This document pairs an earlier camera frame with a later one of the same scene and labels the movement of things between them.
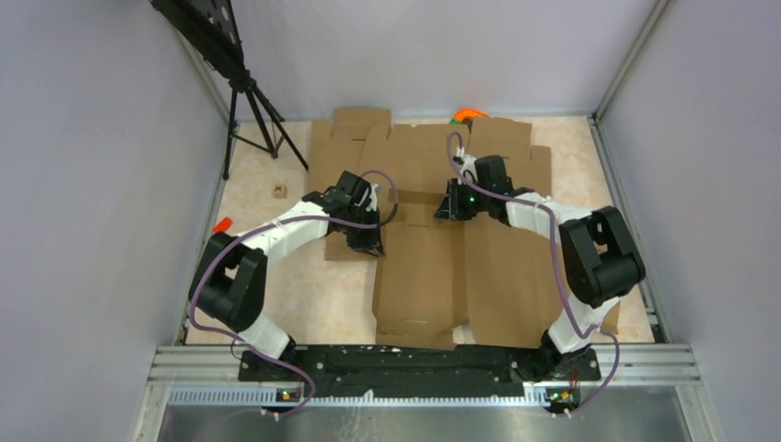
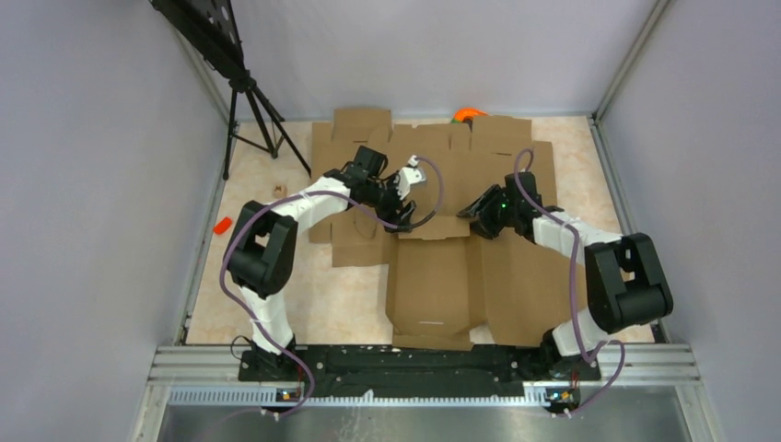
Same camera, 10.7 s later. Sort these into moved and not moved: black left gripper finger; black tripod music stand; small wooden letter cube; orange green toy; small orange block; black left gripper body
Moved: black left gripper body; black left gripper finger
Not moved: orange green toy; small orange block; small wooden letter cube; black tripod music stand
